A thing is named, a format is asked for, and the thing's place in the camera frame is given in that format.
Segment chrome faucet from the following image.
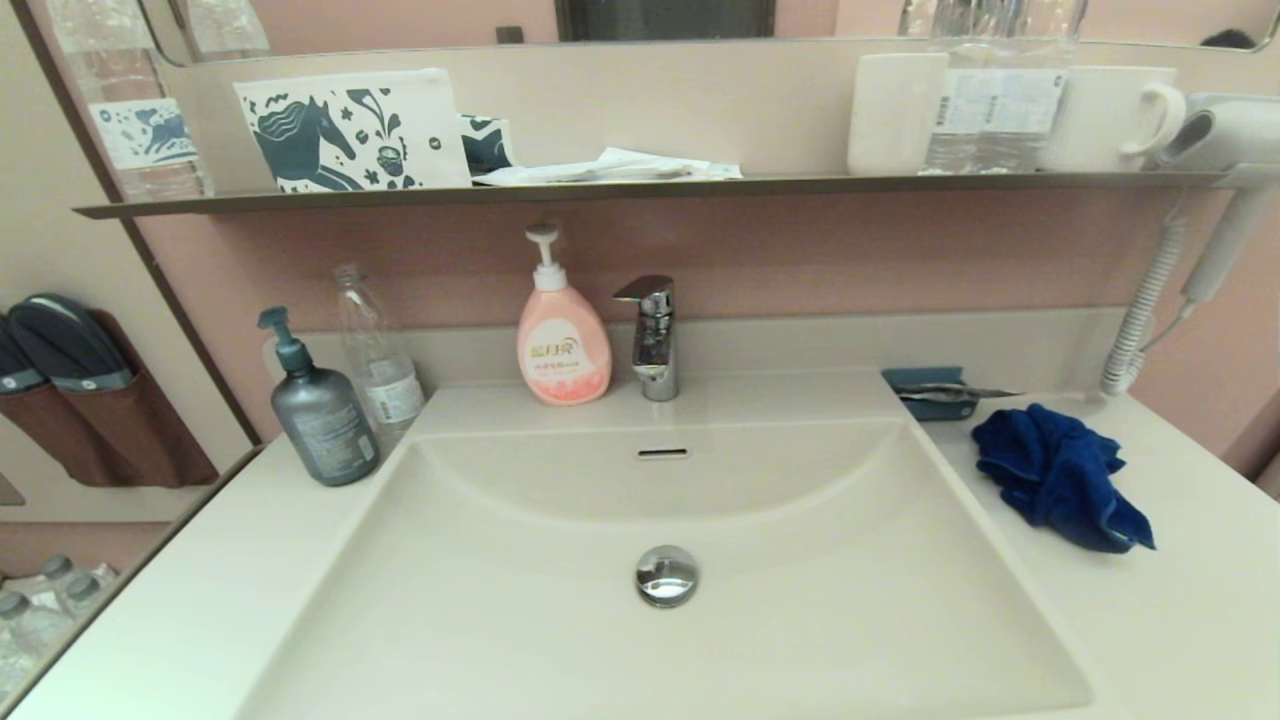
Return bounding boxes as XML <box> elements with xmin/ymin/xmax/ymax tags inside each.
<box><xmin>612</xmin><ymin>274</ymin><xmax>681</xmax><ymax>402</ymax></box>

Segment dark blue towel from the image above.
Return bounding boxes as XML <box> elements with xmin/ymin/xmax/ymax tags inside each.
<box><xmin>971</xmin><ymin>403</ymin><xmax>1157</xmax><ymax>555</ymax></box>

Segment chrome sink drain stopper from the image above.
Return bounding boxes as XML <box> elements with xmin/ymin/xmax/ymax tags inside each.
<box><xmin>634</xmin><ymin>545</ymin><xmax>700</xmax><ymax>609</ymax></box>

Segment white ceramic sink basin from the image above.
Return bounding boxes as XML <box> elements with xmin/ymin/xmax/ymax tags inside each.
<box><xmin>232</xmin><ymin>416</ymin><xmax>1098</xmax><ymax>720</ymax></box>

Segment pink hand soap pump bottle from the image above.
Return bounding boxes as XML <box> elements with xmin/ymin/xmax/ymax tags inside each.
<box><xmin>516</xmin><ymin>225</ymin><xmax>613</xmax><ymax>407</ymax></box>

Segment white plastic wrapped packets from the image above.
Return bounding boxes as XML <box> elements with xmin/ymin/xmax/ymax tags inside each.
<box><xmin>472</xmin><ymin>146</ymin><xmax>744</xmax><ymax>187</ymax></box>

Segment small dark print pouch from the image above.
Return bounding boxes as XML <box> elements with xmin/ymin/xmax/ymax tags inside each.
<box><xmin>460</xmin><ymin>114</ymin><xmax>517</xmax><ymax>177</ymax></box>

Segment empty clear plastic bottle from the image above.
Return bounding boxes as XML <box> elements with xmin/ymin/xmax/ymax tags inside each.
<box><xmin>333</xmin><ymin>264</ymin><xmax>427</xmax><ymax>451</ymax></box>

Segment large white horse print pouch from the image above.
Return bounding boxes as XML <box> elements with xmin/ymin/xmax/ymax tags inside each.
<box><xmin>234</xmin><ymin>67</ymin><xmax>474</xmax><ymax>193</ymax></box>

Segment blue soap tray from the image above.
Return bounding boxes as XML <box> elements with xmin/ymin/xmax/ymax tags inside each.
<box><xmin>880</xmin><ymin>366</ymin><xmax>981</xmax><ymax>422</ymax></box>

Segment silver sachet packet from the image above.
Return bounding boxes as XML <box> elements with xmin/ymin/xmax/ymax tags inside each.
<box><xmin>898</xmin><ymin>383</ymin><xmax>1023</xmax><ymax>405</ymax></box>

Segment grey pump bottle teal pump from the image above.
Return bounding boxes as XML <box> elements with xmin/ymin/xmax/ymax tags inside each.
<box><xmin>257</xmin><ymin>306</ymin><xmax>382</xmax><ymax>488</ymax></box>

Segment clear labelled water bottle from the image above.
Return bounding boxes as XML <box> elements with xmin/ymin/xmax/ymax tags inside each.
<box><xmin>1000</xmin><ymin>0</ymin><xmax>1071</xmax><ymax>173</ymax></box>
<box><xmin>920</xmin><ymin>0</ymin><xmax>1001</xmax><ymax>176</ymax></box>

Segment brown slipper bag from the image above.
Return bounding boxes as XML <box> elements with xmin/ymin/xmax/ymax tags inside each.
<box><xmin>55</xmin><ymin>310</ymin><xmax>219</xmax><ymax>489</ymax></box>
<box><xmin>0</xmin><ymin>380</ymin><xmax>116</xmax><ymax>488</ymax></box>

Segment water bottle horse print label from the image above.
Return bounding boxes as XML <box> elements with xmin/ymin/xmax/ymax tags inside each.
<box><xmin>42</xmin><ymin>0</ymin><xmax>214</xmax><ymax>203</ymax></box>

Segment grey slipper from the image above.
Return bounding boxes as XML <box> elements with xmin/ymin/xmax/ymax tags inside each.
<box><xmin>5</xmin><ymin>293</ymin><xmax>134</xmax><ymax>393</ymax></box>
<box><xmin>0</xmin><ymin>318</ymin><xmax>46</xmax><ymax>396</ymax></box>

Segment clear capped water bottle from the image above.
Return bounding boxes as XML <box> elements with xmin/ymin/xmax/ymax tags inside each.
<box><xmin>38</xmin><ymin>555</ymin><xmax>79</xmax><ymax>611</ymax></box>
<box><xmin>62</xmin><ymin>572</ymin><xmax>113</xmax><ymax>626</ymax></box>
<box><xmin>0</xmin><ymin>590</ymin><xmax>71</xmax><ymax>701</ymax></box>

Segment white hair dryer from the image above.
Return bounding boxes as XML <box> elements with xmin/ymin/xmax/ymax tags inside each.
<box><xmin>1160</xmin><ymin>92</ymin><xmax>1280</xmax><ymax>306</ymax></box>

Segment grey metal wall shelf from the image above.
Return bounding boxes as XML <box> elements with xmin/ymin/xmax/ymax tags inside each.
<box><xmin>72</xmin><ymin>170</ymin><xmax>1280</xmax><ymax>221</ymax></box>

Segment white handleless cup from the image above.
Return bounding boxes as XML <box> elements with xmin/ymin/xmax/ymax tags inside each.
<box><xmin>847</xmin><ymin>51</ymin><xmax>949</xmax><ymax>177</ymax></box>

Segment wall mirror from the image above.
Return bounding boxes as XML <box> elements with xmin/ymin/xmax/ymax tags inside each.
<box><xmin>142</xmin><ymin>0</ymin><xmax>1280</xmax><ymax>56</ymax></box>

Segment white coiled dryer cord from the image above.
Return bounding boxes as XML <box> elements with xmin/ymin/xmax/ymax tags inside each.
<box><xmin>1100</xmin><ymin>215</ymin><xmax>1201</xmax><ymax>397</ymax></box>

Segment white mug with handle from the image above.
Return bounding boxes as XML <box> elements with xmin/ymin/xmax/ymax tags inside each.
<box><xmin>1040</xmin><ymin>65</ymin><xmax>1188</xmax><ymax>173</ymax></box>

